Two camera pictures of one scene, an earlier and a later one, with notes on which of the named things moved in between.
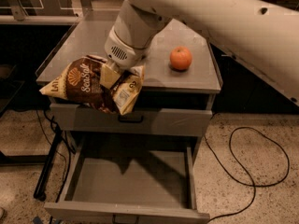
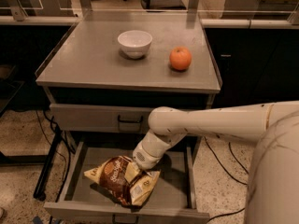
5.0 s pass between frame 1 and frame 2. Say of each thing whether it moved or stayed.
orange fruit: stayed
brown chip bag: moved
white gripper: moved
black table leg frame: stayed
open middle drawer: stayed
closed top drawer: stayed
